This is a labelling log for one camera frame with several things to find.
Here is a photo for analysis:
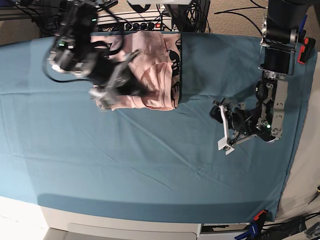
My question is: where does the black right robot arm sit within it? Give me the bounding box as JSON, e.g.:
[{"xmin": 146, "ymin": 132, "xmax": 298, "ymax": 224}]
[{"xmin": 42, "ymin": 0, "xmax": 148, "ymax": 100}]

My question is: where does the orange black clamp top right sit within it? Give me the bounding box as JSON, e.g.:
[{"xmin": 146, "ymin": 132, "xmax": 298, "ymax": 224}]
[{"xmin": 297, "ymin": 37, "xmax": 316, "ymax": 65}]

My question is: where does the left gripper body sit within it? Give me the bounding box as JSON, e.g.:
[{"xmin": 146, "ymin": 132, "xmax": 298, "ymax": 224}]
[{"xmin": 225, "ymin": 99, "xmax": 262, "ymax": 145}]

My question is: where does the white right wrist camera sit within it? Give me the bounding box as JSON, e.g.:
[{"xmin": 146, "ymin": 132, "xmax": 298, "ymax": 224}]
[{"xmin": 89, "ymin": 87, "xmax": 118, "ymax": 110}]

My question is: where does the pink T-shirt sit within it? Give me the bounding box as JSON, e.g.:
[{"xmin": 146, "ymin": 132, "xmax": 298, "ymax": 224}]
[{"xmin": 89, "ymin": 30, "xmax": 182, "ymax": 112}]

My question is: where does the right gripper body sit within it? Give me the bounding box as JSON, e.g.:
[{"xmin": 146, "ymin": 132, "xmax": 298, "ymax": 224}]
[{"xmin": 88, "ymin": 49, "xmax": 140, "ymax": 95}]

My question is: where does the orange black clamp bottom right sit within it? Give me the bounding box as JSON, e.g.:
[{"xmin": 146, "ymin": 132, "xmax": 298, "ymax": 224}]
[{"xmin": 253, "ymin": 209, "xmax": 269, "ymax": 221}]

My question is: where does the orange black clamp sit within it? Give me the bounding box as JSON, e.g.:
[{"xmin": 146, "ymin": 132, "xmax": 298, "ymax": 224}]
[
  {"xmin": 253, "ymin": 209, "xmax": 269, "ymax": 221},
  {"xmin": 297, "ymin": 37, "xmax": 316, "ymax": 65}
]

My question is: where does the teal table cloth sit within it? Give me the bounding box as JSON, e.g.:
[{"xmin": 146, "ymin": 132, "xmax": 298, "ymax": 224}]
[{"xmin": 0, "ymin": 32, "xmax": 317, "ymax": 223}]

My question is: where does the blue black clamp bottom right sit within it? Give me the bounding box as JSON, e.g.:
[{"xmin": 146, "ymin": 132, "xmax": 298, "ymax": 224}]
[{"xmin": 234, "ymin": 221, "xmax": 265, "ymax": 240}]

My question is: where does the white power strip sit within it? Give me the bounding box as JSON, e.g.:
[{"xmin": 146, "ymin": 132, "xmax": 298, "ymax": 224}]
[{"xmin": 97, "ymin": 10, "xmax": 174, "ymax": 31}]

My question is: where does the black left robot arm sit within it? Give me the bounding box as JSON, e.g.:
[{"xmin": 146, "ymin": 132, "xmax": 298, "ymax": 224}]
[{"xmin": 210, "ymin": 0, "xmax": 315, "ymax": 151}]

